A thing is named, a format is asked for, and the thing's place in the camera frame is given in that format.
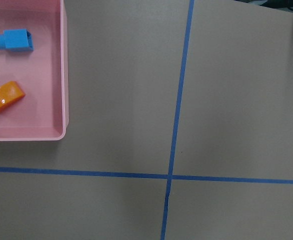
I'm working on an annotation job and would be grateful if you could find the pink plastic box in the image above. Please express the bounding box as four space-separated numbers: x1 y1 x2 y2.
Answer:
0 0 69 142

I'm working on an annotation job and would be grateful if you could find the orange block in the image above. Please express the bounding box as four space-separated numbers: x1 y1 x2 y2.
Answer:
0 81 26 112

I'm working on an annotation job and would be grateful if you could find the small blue block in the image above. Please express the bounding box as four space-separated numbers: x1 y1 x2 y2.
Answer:
0 28 34 52

